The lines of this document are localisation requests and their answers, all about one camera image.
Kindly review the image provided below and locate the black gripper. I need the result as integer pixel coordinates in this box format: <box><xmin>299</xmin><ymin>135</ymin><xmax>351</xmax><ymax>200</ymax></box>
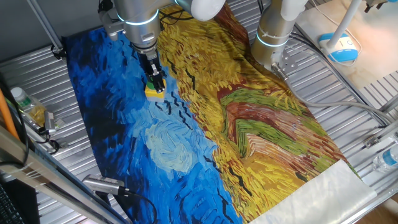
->
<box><xmin>137</xmin><ymin>49</ymin><xmax>167</xmax><ymax>94</ymax></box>

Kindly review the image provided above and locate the yellow box green push button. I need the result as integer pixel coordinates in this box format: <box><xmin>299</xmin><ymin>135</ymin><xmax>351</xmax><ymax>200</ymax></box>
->
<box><xmin>144</xmin><ymin>79</ymin><xmax>167</xmax><ymax>100</ymax></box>

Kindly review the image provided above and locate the painted blue yellow cloth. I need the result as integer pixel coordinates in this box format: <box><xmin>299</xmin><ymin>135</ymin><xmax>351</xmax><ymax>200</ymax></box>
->
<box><xmin>63</xmin><ymin>2</ymin><xmax>379</xmax><ymax>224</ymax></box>

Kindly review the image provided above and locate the black pole clamp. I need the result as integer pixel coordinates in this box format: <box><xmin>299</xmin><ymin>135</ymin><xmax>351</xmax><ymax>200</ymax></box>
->
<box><xmin>50</xmin><ymin>44</ymin><xmax>68</xmax><ymax>60</ymax></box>

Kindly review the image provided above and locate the grey metal pole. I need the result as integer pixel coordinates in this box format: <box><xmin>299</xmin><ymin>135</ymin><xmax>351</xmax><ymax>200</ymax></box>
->
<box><xmin>26</xmin><ymin>0</ymin><xmax>65</xmax><ymax>52</ymax></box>

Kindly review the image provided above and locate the plastic bottle yellow liquid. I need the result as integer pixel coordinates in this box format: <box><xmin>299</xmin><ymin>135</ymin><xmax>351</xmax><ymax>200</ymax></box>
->
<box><xmin>11</xmin><ymin>86</ymin><xmax>47</xmax><ymax>127</ymax></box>

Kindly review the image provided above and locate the silver base mounting plate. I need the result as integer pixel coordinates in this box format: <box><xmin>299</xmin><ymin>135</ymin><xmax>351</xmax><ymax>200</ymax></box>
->
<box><xmin>273</xmin><ymin>48</ymin><xmax>299</xmax><ymax>74</ymax></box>

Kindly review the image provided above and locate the white lamp blue base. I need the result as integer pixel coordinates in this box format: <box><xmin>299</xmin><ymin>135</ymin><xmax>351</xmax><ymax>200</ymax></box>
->
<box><xmin>317</xmin><ymin>0</ymin><xmax>363</xmax><ymax>63</ymax></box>

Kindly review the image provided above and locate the black keyboard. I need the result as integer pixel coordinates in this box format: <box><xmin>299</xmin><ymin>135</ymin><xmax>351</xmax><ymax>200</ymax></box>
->
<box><xmin>0</xmin><ymin>183</ymin><xmax>26</xmax><ymax>224</ymax></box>

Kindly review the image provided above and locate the light marbled board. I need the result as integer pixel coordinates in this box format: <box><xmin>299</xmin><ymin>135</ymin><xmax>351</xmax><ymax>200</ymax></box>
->
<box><xmin>295</xmin><ymin>0</ymin><xmax>398</xmax><ymax>90</ymax></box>

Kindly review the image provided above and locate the dark metal fixture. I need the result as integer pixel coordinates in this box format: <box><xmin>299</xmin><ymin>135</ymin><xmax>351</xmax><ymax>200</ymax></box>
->
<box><xmin>363</xmin><ymin>0</ymin><xmax>389</xmax><ymax>14</ymax></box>

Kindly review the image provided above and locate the clear water bottle blue label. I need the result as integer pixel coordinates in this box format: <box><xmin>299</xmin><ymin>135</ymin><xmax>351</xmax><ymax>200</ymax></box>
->
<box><xmin>372</xmin><ymin>144</ymin><xmax>398</xmax><ymax>174</ymax></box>

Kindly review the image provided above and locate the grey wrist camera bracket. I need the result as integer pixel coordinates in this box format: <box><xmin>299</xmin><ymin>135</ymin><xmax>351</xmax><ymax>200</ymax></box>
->
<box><xmin>98</xmin><ymin>9</ymin><xmax>127</xmax><ymax>41</ymax></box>

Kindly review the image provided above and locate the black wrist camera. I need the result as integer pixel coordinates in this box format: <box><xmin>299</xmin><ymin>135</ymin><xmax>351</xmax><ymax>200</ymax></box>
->
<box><xmin>98</xmin><ymin>0</ymin><xmax>114</xmax><ymax>14</ymax></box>

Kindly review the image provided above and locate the silver depth camera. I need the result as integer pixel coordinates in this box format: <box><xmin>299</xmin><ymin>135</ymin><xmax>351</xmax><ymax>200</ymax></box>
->
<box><xmin>82</xmin><ymin>174</ymin><xmax>126</xmax><ymax>196</ymax></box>

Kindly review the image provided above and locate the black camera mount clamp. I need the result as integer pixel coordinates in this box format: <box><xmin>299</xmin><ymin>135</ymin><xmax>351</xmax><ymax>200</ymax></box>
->
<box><xmin>35</xmin><ymin>127</ymin><xmax>68</xmax><ymax>156</ymax></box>

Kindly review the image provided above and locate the black camera cable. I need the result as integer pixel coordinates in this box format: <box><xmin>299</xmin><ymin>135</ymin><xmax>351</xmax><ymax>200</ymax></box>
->
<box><xmin>123</xmin><ymin>189</ymin><xmax>158</xmax><ymax>224</ymax></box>

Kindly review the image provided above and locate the black hanging cable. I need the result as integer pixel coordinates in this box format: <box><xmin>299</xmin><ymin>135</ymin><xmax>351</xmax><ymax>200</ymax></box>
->
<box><xmin>0</xmin><ymin>74</ymin><xmax>30</xmax><ymax>167</ymax></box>

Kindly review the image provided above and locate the aluminium frame bar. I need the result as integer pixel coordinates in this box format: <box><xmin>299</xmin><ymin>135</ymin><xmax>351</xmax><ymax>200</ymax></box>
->
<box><xmin>0</xmin><ymin>124</ymin><xmax>131</xmax><ymax>224</ymax></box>

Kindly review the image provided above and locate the orange cable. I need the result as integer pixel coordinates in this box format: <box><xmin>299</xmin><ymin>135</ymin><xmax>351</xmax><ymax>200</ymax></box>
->
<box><xmin>0</xmin><ymin>88</ymin><xmax>20</xmax><ymax>141</ymax></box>

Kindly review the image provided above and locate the grey robot base hose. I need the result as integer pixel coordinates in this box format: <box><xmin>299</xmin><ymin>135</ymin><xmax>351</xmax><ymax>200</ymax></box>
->
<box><xmin>272</xmin><ymin>63</ymin><xmax>396</xmax><ymax>125</ymax></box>

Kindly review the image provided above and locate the black base cable bundle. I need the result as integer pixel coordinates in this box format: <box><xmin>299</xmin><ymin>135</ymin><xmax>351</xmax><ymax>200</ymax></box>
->
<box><xmin>290</xmin><ymin>27</ymin><xmax>389</xmax><ymax>128</ymax></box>

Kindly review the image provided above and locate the white lamp cord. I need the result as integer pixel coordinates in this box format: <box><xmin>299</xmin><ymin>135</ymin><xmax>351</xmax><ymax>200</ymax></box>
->
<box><xmin>310</xmin><ymin>0</ymin><xmax>364</xmax><ymax>67</ymax></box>

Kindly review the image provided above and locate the metal corner bracket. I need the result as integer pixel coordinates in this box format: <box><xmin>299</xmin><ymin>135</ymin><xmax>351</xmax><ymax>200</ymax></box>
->
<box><xmin>363</xmin><ymin>135</ymin><xmax>381</xmax><ymax>149</ymax></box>

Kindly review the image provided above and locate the aluminium profile rail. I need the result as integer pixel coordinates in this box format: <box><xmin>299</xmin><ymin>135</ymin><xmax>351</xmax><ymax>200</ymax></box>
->
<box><xmin>363</xmin><ymin>93</ymin><xmax>398</xmax><ymax>149</ymax></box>

